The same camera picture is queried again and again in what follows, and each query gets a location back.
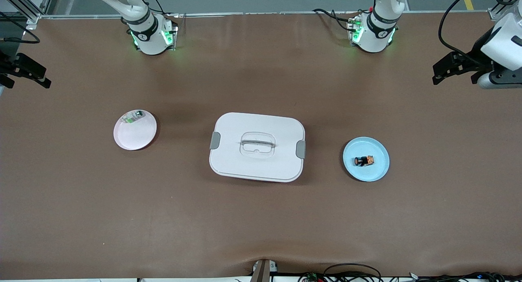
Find pink round plate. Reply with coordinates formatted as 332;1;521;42
113;109;157;151

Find light blue round plate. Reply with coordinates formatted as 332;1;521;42
343;137;390;182

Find white lidded storage box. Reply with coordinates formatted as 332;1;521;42
209;112;306;183

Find brown table mat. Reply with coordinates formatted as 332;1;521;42
0;12;522;280

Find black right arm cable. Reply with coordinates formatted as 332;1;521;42
0;12;41;44

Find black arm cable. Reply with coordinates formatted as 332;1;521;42
438;0;492;67
0;12;41;44

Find aluminium frame post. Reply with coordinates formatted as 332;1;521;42
0;0;56;30
487;0;522;22

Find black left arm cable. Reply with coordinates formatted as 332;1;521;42
438;0;492;67

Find black base power cable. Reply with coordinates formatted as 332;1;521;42
312;8;360;32

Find black cable bundle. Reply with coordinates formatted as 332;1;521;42
408;271;522;282

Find black looped cable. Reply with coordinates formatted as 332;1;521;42
298;263;384;282

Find brown camera mount post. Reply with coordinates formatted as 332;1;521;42
250;259;279;282

